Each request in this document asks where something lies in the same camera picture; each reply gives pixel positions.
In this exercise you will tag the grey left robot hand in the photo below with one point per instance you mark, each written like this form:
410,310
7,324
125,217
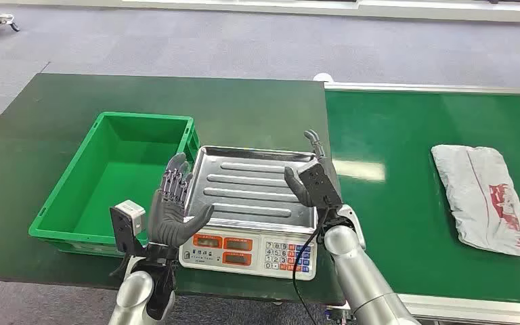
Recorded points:
168,220

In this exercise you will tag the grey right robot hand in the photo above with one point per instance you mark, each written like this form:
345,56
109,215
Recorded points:
298,188

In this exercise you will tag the grey package with red print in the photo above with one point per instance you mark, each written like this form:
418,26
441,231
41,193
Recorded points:
480,197

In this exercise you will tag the green conveyor belt machine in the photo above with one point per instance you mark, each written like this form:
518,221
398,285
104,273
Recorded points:
421,134

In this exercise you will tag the white electronic scale steel tray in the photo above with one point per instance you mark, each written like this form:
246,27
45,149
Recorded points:
251,193

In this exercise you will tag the green plastic crate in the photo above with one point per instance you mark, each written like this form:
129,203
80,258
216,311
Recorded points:
116,166

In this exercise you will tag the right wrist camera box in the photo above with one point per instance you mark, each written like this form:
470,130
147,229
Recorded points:
320,185

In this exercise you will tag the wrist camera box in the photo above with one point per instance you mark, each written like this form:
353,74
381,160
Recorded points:
320,185
127,222

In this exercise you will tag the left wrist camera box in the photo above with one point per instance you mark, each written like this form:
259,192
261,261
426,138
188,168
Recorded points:
127,222

